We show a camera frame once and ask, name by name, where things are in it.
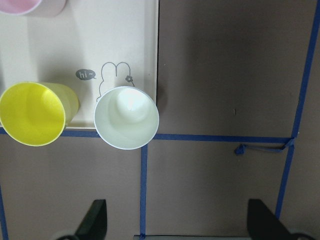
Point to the yellow plastic cup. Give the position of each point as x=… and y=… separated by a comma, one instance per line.
x=35, y=114

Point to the pale green plastic cup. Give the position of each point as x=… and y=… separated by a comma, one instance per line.
x=126, y=118

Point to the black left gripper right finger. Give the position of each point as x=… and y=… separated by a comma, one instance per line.
x=262, y=224

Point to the white rabbit print tray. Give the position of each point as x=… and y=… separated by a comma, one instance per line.
x=91, y=46

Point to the pink plastic cup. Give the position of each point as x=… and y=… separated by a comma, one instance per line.
x=33, y=8

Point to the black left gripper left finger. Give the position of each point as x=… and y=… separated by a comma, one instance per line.
x=94, y=224

